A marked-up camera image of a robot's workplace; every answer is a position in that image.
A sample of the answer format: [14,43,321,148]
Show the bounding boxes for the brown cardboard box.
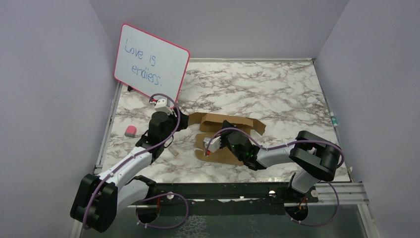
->
[187,112,267,167]

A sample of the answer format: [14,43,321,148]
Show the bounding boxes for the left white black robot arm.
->
[70,112,189,233]

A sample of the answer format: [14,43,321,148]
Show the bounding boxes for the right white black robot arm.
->
[215,120,344,202]

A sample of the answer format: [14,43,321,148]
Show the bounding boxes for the small cork stopper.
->
[168,147,179,156]

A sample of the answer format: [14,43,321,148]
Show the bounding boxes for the pink eraser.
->
[124,125,137,138]

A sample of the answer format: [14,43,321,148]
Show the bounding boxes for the green capped marker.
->
[329,112,338,127]

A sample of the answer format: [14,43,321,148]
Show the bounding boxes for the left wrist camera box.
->
[155,98,172,115]

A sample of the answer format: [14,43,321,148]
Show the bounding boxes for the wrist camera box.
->
[203,136,222,156]
[155,98,172,115]

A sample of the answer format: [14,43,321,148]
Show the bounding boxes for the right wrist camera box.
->
[203,136,222,156]

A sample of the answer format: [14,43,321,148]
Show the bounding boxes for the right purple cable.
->
[204,127,345,227]

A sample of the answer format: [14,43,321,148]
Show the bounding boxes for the purple cable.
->
[82,93,190,231]
[204,127,345,227]

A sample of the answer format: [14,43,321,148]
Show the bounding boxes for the white board with pink frame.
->
[114,24,190,101]

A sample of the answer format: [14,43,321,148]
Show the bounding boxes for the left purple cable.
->
[82,93,190,231]

